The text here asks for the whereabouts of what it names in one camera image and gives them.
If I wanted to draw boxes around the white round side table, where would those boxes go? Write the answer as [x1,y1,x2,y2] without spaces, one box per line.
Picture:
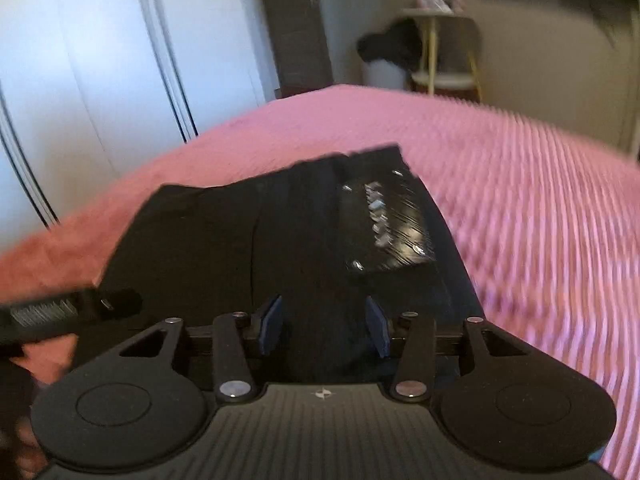
[401,9,483,103]

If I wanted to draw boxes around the pink ribbed bed blanket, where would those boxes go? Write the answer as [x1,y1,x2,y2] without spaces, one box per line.
[1,86,639,479]

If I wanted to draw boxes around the black clothes pile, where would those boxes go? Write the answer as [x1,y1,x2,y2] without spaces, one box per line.
[356,18,423,72]

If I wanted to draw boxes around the white laundry basket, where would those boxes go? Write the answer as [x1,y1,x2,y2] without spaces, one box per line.
[362,60,408,91]

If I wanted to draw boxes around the white wardrobe with black stripes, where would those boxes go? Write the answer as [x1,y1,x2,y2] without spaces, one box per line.
[1,0,273,248]

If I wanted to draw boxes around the black denim pants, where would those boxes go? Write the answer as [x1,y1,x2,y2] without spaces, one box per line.
[75,146,482,384]

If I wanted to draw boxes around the dark grey door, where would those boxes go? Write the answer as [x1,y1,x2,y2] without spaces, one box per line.
[262,0,334,98]

